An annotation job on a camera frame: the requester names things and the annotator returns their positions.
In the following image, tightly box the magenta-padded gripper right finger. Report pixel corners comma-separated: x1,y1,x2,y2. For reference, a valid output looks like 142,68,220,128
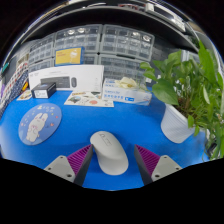
133,144,184,186

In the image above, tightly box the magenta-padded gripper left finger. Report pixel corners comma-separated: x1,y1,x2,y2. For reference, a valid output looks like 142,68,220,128
43,143,94,187

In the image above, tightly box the light grey computer mouse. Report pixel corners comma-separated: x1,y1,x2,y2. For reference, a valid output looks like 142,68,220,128
89,130,130,176

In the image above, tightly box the white plant pot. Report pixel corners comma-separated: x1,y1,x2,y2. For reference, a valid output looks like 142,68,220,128
160,103,196,144

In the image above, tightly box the large sticker sheet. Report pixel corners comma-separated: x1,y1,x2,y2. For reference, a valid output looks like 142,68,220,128
63,90,115,108

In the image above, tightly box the small black box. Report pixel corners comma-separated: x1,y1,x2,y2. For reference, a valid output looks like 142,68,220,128
30,82,57,99

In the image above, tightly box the small sticker sheet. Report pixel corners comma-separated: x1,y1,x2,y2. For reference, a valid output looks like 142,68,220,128
16,89,33,102

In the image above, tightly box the green leafy plant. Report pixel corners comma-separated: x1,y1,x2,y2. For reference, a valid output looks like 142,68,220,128
139,39,224,161

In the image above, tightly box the white blue glove box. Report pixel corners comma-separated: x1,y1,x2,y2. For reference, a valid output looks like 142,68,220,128
101,77,153,106

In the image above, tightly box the navy polka dot fabric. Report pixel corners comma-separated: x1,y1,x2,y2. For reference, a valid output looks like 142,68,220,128
0,79,29,116

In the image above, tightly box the white keyboard packaging box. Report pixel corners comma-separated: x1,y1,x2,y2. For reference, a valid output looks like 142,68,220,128
28,64,105,93

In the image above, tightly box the red white checkered fabric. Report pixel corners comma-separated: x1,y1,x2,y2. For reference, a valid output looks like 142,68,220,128
5,60,30,101

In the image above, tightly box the yellow blue-framed card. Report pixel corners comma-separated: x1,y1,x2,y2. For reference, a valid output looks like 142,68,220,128
54,46,85,67

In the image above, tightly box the tall grey drawer cabinet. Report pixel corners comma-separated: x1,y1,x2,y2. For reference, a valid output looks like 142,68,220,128
54,23,103,54
100,24,155,61
28,33,56,64

